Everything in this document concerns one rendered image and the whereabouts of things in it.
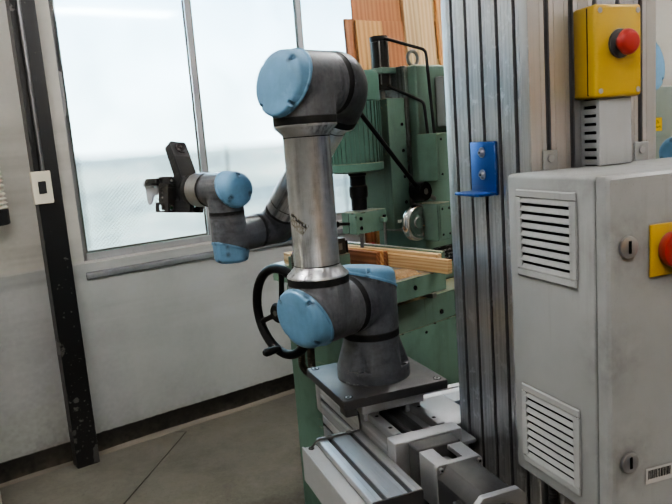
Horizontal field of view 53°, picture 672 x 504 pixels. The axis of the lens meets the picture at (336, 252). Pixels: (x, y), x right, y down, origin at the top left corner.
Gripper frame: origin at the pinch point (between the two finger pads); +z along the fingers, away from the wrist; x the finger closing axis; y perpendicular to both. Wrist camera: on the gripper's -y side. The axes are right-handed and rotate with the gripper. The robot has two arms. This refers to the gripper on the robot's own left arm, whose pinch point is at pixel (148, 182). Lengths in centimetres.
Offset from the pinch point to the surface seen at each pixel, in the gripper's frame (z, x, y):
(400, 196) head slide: -8, 87, 2
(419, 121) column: -13, 90, -22
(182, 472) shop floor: 88, 67, 115
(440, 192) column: -14, 102, 0
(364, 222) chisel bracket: -3, 75, 10
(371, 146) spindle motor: -8, 72, -13
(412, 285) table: -30, 66, 28
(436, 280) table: -31, 76, 27
